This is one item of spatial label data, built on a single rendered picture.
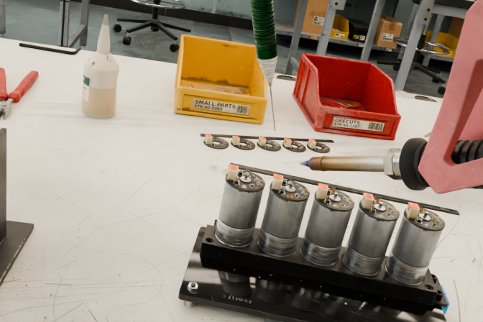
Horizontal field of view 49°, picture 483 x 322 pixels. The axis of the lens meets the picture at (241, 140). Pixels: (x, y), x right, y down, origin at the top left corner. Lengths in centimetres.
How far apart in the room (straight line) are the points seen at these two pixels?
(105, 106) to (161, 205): 16
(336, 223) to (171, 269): 11
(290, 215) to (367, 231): 5
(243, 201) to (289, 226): 3
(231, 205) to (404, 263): 11
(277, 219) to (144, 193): 13
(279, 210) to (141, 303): 10
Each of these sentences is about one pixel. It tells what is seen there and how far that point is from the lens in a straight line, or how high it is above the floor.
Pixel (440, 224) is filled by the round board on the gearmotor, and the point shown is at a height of 81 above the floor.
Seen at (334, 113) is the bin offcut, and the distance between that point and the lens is 60.
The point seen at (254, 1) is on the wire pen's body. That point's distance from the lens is 26.
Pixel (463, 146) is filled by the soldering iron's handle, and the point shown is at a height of 89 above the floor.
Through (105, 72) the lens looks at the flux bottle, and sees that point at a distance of 52.
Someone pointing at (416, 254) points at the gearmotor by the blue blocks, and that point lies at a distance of 34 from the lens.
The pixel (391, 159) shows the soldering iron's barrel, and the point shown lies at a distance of 26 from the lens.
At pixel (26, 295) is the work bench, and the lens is 33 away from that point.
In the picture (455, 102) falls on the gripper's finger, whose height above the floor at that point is 91.
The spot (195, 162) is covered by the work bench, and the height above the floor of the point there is 75.
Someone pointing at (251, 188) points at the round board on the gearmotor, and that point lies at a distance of 32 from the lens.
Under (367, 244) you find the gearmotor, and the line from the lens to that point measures 34.
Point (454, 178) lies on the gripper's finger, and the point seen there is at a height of 88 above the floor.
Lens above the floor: 96
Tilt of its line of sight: 23 degrees down
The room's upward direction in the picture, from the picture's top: 11 degrees clockwise
